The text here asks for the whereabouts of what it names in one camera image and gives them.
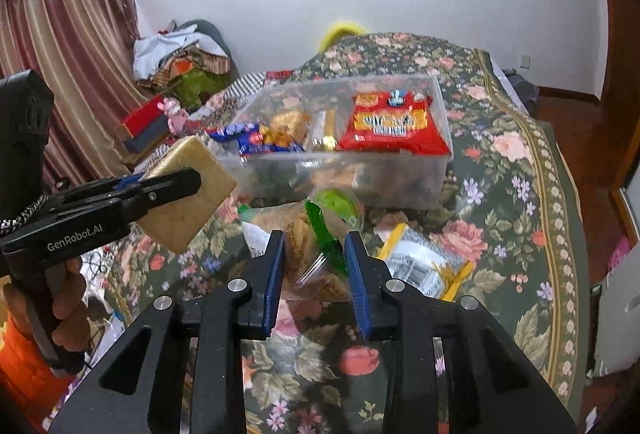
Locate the white cloth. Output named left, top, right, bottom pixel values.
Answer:
left=591, top=258, right=640, bottom=381

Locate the yellow foam tube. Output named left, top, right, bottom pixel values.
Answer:
left=319, top=20, right=369, bottom=50

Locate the small bun packet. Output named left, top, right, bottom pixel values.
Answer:
left=260, top=110, right=311, bottom=151

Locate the long biscuit packet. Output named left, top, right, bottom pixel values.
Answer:
left=310, top=109, right=337, bottom=151

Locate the yellow orange snack packet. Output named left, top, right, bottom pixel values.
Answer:
left=376, top=222, right=476, bottom=303

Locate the blue snack packet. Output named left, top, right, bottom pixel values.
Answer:
left=207, top=121, right=267, bottom=159

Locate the grey box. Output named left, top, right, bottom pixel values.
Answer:
left=122, top=119, right=172, bottom=155

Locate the black white braided cord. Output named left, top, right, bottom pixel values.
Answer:
left=0, top=193, right=49, bottom=235

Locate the clear plastic storage box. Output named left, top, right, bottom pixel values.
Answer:
left=220, top=74, right=455, bottom=211

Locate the green floral cloth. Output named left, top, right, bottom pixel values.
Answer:
left=171, top=68, right=227, bottom=111

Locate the dark grey bag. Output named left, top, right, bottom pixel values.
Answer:
left=502, top=67, right=540, bottom=115

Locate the bright green snack packet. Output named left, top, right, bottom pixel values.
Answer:
left=305, top=188, right=367, bottom=275

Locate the person's left hand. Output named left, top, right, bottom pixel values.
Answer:
left=2, top=258, right=92, bottom=340

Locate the pink item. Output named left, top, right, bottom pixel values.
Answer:
left=611, top=236, right=632, bottom=268

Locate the red snack packet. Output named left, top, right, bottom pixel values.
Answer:
left=337, top=90, right=450, bottom=156

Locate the clear bun packet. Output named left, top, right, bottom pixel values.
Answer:
left=239, top=201, right=322, bottom=265

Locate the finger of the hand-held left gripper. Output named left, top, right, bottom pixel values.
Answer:
left=119, top=168, right=203, bottom=227
left=49, top=173, right=147, bottom=211

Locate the striped brown curtain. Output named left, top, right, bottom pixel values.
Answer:
left=0, top=0, right=142, bottom=195

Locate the pile of clothes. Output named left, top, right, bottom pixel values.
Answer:
left=132, top=20, right=234, bottom=90

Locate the dark floral blanket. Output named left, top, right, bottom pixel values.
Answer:
left=100, top=32, right=592, bottom=434

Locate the person's left forearm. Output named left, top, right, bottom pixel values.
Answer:
left=0, top=314, right=78, bottom=417

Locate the golden bread packet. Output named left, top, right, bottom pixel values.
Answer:
left=136, top=135, right=237, bottom=255

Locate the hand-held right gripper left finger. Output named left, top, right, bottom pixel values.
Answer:
left=65, top=230, right=287, bottom=434

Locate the red box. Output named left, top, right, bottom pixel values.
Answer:
left=118, top=101, right=166, bottom=138

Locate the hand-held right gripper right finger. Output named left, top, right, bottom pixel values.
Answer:
left=344, top=232, right=576, bottom=434

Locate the pink plush toy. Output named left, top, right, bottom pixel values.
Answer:
left=158, top=96, right=192, bottom=133

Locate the grey chair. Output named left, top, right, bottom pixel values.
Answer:
left=177, top=18, right=232, bottom=64

